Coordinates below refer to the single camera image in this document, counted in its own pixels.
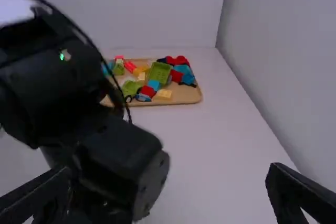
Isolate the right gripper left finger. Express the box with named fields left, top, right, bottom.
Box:
left=0, top=166, right=77, bottom=224

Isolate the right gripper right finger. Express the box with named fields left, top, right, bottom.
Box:
left=265, top=162, right=336, bottom=224

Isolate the yellow toy brick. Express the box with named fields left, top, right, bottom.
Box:
left=153, top=89, right=173, bottom=102

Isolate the tan tray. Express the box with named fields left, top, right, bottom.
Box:
left=104, top=58, right=204, bottom=108

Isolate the blue toy brick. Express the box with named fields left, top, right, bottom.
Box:
left=148, top=80, right=162, bottom=91
left=182, top=73, right=197, bottom=86
left=102, top=62, right=115, bottom=77
left=173, top=63, right=191, bottom=74

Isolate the green toy car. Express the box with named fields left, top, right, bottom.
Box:
left=121, top=80, right=143, bottom=103

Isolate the small green toy brick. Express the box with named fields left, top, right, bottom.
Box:
left=113, top=60, right=125, bottom=76

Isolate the long red toy brick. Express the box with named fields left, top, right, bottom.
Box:
left=123, top=61, right=137, bottom=74

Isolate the large red toy brick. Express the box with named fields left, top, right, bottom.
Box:
left=164, top=55, right=190, bottom=67

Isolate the large green toy brick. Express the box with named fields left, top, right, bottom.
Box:
left=145, top=61, right=173, bottom=88

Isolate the orange toy brick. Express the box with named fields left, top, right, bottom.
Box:
left=133, top=66, right=149, bottom=80

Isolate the black cable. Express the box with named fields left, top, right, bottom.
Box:
left=0, top=0, right=134, bottom=125

